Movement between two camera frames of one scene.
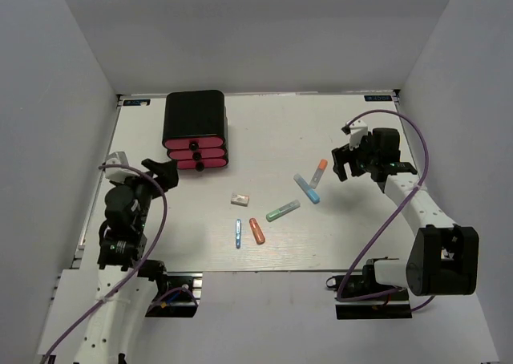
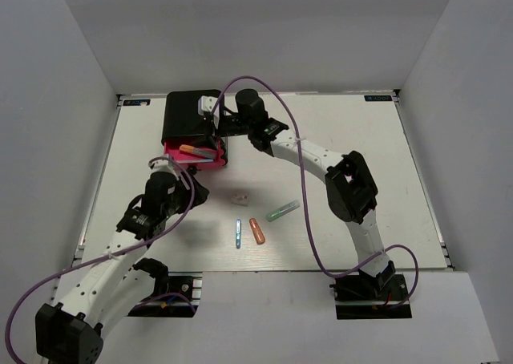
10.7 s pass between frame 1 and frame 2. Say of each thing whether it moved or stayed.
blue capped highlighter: moved
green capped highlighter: stayed
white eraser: stayed
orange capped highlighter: moved
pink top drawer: moved
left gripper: moved
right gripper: moved
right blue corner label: stayed
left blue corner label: stayed
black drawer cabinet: stayed
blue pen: stayed
